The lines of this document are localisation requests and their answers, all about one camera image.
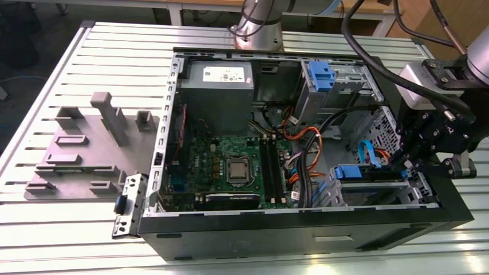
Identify CPU socket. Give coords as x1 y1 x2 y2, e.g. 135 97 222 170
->
222 156 255 188

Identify black PC case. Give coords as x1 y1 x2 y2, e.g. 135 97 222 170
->
137 47 476 261

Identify hard disk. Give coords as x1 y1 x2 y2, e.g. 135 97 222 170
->
334 163 411 184

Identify blue data wire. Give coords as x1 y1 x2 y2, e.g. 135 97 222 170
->
356 139 382 170

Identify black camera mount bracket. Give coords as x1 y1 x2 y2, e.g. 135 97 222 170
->
422 54 489 92

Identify braided copper arm cable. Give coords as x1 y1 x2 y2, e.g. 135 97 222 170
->
428 0 467 55

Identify grey metal disk bay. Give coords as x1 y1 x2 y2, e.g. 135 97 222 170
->
328 163 424 207

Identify brown wooden cabinet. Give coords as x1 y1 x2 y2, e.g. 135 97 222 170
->
384 0 489 75

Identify black RAM slot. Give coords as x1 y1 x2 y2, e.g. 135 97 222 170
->
258 133 278 204
267 133 287 204

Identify grey power supply unit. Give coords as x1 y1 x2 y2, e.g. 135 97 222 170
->
177 60 255 137

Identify silver CPU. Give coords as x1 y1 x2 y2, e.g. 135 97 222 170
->
227 163 247 180

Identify grey parts rack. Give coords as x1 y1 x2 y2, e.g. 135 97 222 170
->
22 91 161 201

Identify dark office chair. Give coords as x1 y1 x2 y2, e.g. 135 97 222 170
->
0 0 42 69

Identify grey optical drive cage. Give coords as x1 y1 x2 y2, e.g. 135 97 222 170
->
292 58 384 127

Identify black graphics card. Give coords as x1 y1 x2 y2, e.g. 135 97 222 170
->
194 192 261 211

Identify orange red wire bundle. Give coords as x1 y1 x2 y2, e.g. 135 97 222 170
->
282 104 326 190

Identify black cable bundle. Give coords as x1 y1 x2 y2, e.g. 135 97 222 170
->
296 101 384 209

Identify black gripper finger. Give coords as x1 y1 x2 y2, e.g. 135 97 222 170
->
388 111 434 172
402 154 459 180

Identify yellow black board wires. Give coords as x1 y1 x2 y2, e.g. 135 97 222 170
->
246 119 278 135

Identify green motherboard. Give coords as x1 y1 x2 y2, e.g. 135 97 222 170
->
165 134 302 211

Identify white table frame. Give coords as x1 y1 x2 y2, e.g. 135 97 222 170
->
151 0 245 26

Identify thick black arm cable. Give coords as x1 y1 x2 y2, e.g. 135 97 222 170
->
340 0 478 123

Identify light wooden desk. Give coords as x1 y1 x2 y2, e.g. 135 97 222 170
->
304 0 404 38

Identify blue plastic drive latch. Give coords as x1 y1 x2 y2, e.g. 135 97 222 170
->
308 61 335 92

